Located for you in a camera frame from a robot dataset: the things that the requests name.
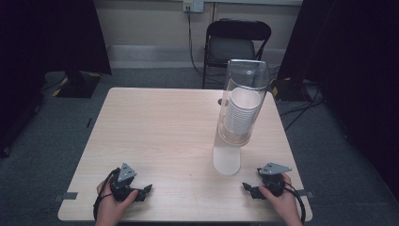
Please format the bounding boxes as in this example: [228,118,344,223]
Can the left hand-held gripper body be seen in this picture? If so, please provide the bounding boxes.
[108,162,141,202]

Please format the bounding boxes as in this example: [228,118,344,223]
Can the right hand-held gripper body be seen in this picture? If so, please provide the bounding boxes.
[256,161,294,199]

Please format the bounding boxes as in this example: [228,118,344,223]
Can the person's left hand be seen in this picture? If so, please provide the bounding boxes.
[94,178,139,226]

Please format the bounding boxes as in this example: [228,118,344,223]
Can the person's right hand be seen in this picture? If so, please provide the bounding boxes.
[258,172,304,226]

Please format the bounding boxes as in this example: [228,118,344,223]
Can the grey tape strip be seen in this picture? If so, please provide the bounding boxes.
[295,189,315,200]
[53,191,79,203]

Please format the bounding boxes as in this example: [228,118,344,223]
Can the clear plastic cup dispenser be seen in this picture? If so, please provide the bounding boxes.
[212,57,272,177]

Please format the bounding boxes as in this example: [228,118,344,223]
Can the stack of white paper cups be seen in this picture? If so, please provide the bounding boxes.
[223,87,263,136]

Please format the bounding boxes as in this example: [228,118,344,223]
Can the black stand base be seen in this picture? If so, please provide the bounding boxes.
[270,76,316,103]
[56,70,103,100]

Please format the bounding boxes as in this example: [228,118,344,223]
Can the black curtain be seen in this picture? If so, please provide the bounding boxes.
[0,0,113,158]
[277,0,399,202]

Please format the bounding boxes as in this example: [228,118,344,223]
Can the black folding chair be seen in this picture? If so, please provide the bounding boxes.
[200,18,273,90]

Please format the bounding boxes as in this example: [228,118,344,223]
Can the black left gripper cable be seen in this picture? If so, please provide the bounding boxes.
[92,168,122,222]

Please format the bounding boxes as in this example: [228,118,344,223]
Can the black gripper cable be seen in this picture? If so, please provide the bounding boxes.
[280,180,307,226]
[92,168,122,222]

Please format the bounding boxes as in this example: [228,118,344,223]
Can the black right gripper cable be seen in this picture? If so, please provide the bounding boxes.
[280,180,307,226]

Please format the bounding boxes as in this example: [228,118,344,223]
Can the black floor cables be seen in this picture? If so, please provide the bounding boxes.
[277,84,328,132]

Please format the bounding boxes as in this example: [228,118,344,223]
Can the black power cable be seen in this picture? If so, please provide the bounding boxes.
[185,6,224,86]

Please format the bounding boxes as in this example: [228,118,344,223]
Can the white wall socket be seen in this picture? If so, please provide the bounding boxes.
[182,0,205,14]

